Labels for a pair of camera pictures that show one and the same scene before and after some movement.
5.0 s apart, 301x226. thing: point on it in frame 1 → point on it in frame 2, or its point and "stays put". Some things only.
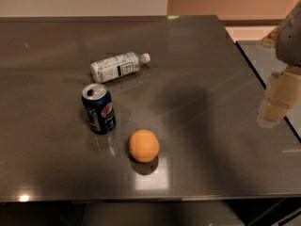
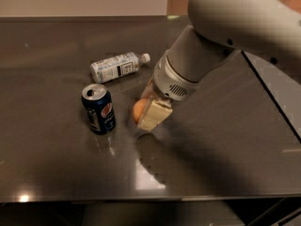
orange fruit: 143,145 → 137,109
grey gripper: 290,40 → 170,80
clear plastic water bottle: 117,67 stays put
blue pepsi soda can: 99,106 stays put
